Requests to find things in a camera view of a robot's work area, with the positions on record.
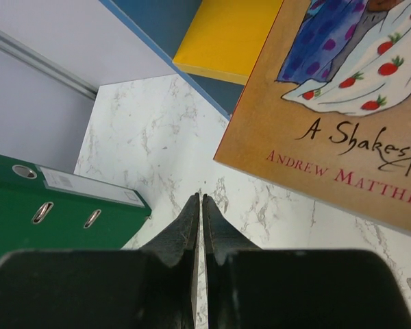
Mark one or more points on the blue shelf unit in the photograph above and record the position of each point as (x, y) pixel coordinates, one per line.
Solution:
(212, 45)

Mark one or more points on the aluminium frame post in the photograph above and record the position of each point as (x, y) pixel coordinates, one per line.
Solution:
(28, 56)

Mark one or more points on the green lever arch binder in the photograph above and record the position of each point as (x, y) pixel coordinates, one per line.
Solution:
(43, 208)

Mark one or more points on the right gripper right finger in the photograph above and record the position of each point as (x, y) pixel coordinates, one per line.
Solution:
(251, 287)

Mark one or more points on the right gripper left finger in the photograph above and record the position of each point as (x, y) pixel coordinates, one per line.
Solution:
(148, 287)

